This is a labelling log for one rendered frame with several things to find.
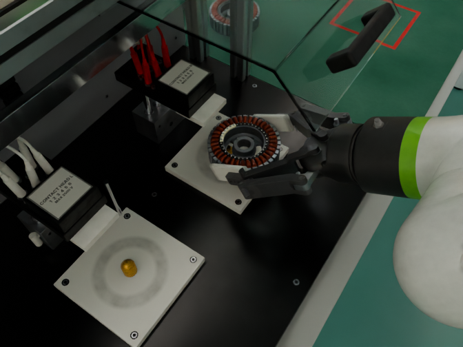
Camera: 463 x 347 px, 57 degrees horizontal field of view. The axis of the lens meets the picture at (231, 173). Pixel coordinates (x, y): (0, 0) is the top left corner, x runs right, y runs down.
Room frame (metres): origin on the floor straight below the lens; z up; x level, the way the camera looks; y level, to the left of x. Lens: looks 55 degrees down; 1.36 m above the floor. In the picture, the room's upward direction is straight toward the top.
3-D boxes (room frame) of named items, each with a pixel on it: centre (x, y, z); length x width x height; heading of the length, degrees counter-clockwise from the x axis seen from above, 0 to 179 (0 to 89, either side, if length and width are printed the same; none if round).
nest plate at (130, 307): (0.23, 0.14, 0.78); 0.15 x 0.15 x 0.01; 56
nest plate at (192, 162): (0.43, 0.01, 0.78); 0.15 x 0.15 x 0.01; 56
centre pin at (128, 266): (0.23, 0.14, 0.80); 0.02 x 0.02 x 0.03
